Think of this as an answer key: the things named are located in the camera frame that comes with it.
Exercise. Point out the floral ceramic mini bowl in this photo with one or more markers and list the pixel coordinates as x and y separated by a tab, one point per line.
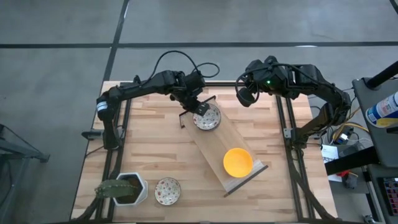
167	191
210	119

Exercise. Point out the white paper leaflet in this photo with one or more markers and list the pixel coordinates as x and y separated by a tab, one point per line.
329	152

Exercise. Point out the green cactus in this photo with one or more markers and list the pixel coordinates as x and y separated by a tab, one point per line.
115	188

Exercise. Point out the black aluminium table frame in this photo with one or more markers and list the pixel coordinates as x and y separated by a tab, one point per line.
108	161

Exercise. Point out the grey cart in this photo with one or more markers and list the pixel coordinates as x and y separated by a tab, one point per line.
382	143

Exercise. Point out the black cart pole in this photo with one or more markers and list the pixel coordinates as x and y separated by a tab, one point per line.
382	75

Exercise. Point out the yellow plastic bowl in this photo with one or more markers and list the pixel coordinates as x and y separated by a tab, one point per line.
237	162

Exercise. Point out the grey metal bracket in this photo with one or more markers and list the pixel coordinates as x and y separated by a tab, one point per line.
288	133

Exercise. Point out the black cart crossbar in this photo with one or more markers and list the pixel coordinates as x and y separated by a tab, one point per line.
351	161

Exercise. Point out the grey metal stand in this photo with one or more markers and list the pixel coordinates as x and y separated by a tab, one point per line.
21	152

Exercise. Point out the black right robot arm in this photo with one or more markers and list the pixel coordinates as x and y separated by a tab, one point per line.
317	84

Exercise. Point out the electronics box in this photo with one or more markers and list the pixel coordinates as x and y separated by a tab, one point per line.
390	193

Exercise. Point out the raised wooden shelf board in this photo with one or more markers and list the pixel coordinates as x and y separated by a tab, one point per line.
224	140

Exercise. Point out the white blue spray can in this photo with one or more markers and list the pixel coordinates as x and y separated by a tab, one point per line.
384	109

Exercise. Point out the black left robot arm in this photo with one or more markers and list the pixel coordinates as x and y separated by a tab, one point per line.
136	87

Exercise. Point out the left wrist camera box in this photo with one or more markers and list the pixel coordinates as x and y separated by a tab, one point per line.
195	82

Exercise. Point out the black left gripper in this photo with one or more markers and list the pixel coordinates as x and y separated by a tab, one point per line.
188	98

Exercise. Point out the white hexagonal plant pot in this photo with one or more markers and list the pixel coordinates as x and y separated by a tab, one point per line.
143	191

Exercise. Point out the red floor object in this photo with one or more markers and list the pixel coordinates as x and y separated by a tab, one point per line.
343	174

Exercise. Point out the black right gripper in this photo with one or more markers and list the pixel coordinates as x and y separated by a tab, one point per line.
264	76

